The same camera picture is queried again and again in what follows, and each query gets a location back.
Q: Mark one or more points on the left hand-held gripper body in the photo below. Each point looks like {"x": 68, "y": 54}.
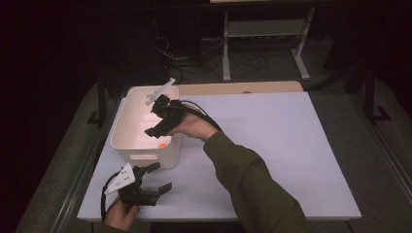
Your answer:
{"x": 124, "y": 179}

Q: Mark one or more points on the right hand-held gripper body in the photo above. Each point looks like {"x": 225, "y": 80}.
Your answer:
{"x": 168, "y": 111}

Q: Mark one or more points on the orange ball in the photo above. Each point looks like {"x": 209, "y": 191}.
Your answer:
{"x": 162, "y": 145}

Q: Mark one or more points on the white plastic bin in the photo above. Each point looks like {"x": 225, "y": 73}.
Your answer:
{"x": 136, "y": 129}

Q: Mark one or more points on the person's right hand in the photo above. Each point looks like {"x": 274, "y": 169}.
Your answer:
{"x": 194, "y": 126}

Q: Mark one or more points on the person's left hand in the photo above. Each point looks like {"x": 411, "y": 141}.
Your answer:
{"x": 120, "y": 215}

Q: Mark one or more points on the black metal stand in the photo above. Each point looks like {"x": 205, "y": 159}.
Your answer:
{"x": 372, "y": 97}
{"x": 101, "y": 100}

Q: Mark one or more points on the white metal table frame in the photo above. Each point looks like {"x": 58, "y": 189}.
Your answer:
{"x": 265, "y": 29}

